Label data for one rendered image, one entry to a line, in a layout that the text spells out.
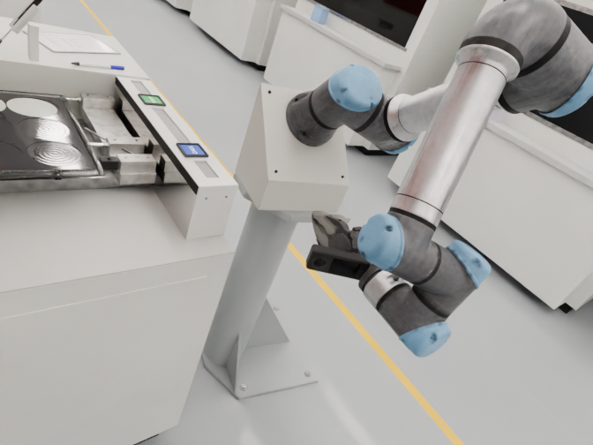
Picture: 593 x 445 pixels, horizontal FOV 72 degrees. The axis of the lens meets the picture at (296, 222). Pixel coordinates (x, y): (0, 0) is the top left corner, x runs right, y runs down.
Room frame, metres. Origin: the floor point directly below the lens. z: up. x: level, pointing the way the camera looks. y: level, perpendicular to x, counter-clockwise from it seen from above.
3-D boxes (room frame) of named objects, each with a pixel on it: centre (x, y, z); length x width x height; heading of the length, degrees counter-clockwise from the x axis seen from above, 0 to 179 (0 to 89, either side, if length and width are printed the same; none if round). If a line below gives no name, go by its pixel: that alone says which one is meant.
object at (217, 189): (0.91, 0.38, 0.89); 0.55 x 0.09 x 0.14; 48
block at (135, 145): (0.84, 0.45, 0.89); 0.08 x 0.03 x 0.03; 138
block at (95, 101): (1.00, 0.63, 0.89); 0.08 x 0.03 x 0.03; 138
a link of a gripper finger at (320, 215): (0.75, -0.07, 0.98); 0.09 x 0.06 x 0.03; 44
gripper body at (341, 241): (0.68, -0.15, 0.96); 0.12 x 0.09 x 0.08; 44
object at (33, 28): (0.93, 0.78, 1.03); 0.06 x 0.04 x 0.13; 138
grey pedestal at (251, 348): (1.17, -0.01, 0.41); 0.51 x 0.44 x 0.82; 127
